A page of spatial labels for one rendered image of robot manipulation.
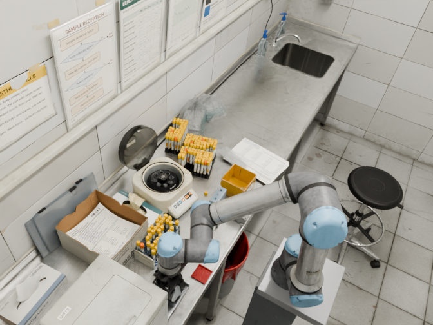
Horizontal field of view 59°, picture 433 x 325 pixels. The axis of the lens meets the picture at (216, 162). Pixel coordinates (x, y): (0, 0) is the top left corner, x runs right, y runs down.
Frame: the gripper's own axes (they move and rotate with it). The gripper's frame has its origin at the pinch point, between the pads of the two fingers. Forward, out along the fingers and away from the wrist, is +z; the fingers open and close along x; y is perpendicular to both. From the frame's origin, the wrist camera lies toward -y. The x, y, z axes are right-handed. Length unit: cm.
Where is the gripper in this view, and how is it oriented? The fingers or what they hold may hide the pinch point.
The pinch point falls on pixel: (172, 289)
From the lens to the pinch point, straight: 152.0
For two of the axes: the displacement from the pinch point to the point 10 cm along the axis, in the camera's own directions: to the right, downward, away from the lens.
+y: -4.8, 5.9, -6.5
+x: 8.7, 4.0, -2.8
